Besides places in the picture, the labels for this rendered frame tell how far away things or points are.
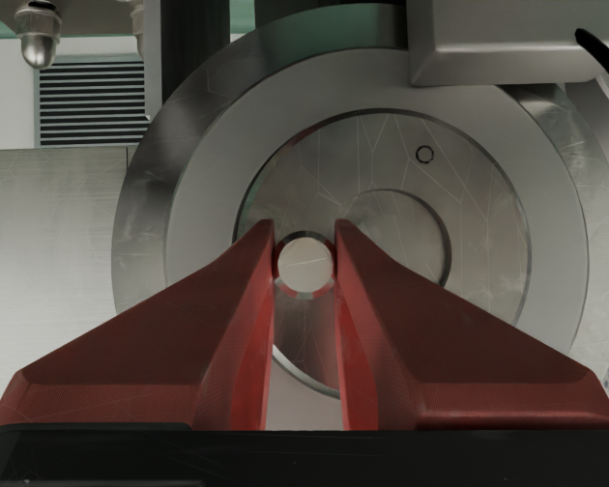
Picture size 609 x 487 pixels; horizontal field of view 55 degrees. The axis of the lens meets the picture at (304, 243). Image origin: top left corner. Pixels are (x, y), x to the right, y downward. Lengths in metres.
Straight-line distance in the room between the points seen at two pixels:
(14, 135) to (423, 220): 3.06
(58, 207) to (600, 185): 0.43
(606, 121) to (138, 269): 0.14
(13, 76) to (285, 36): 3.10
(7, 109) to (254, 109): 3.08
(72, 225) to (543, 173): 0.42
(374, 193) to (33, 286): 0.41
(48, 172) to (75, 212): 0.04
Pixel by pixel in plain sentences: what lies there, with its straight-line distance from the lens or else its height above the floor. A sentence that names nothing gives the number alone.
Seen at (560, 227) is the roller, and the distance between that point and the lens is 0.17.
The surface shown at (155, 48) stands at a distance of 0.19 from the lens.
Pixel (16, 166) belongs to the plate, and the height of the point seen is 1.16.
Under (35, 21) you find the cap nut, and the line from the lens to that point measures 0.55.
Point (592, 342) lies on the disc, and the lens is 0.19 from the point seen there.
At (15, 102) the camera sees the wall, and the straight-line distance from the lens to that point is 3.22.
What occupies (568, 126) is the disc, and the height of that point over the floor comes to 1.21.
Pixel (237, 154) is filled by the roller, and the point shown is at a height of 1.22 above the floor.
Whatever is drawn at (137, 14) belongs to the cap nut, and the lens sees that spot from 0.53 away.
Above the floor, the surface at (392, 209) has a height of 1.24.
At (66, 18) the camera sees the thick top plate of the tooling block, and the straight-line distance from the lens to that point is 0.57.
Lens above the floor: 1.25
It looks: 3 degrees down
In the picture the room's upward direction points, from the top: 178 degrees clockwise
